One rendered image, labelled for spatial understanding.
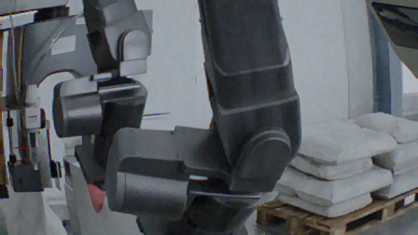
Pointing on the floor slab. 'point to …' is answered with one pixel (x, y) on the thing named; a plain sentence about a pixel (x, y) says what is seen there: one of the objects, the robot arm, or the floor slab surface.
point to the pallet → (304, 222)
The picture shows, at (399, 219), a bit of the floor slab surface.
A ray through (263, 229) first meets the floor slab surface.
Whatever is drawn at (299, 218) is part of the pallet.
